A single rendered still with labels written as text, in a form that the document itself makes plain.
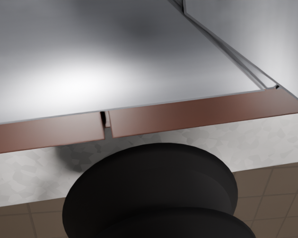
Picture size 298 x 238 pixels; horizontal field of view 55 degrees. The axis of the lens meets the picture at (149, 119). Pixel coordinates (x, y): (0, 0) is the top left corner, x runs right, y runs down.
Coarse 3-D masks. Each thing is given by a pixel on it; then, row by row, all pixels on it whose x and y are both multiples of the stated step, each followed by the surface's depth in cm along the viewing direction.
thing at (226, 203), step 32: (96, 192) 6; (128, 192) 6; (160, 192) 6; (192, 192) 6; (224, 192) 6; (96, 224) 6; (128, 224) 5; (160, 224) 5; (192, 224) 5; (224, 224) 5
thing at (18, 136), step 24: (240, 96) 19; (264, 96) 20; (288, 96) 20; (48, 120) 18; (72, 120) 19; (96, 120) 19; (120, 120) 19; (144, 120) 19; (168, 120) 20; (192, 120) 20; (216, 120) 20; (240, 120) 20; (0, 144) 19; (24, 144) 19; (48, 144) 19
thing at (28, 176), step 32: (192, 128) 39; (224, 128) 39; (256, 128) 40; (288, 128) 41; (0, 160) 37; (32, 160) 38; (64, 160) 38; (96, 160) 39; (224, 160) 43; (256, 160) 44; (288, 160) 44; (0, 192) 40; (32, 192) 41; (64, 192) 42
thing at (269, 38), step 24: (240, 0) 12; (264, 0) 12; (288, 0) 12; (216, 24) 13; (240, 24) 13; (264, 24) 13; (288, 24) 13; (240, 48) 13; (264, 48) 14; (288, 48) 14; (264, 72) 14; (288, 72) 14
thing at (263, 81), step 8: (176, 0) 12; (216, 40) 13; (224, 48) 13; (232, 56) 14; (240, 64) 14; (248, 64) 14; (248, 72) 14; (256, 72) 14; (256, 80) 15; (264, 80) 15; (264, 88) 15; (272, 88) 15
